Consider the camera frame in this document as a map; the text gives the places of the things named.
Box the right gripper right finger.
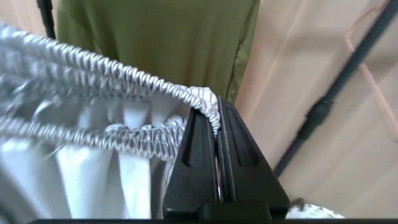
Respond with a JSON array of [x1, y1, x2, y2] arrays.
[[216, 96, 292, 218]]

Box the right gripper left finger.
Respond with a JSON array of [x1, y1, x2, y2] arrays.
[[162, 107, 220, 218]]

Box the pale grey shorts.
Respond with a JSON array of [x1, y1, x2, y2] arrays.
[[0, 21, 221, 220]]

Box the green printed t-shirt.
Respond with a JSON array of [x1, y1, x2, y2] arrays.
[[55, 0, 261, 103]]

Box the pink clothes hanger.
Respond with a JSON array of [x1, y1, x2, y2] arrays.
[[344, 0, 398, 141]]

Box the white laundry basket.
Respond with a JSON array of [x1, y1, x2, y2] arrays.
[[285, 197, 346, 220]]

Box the black clothes rack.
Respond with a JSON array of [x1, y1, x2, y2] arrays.
[[35, 0, 398, 179]]

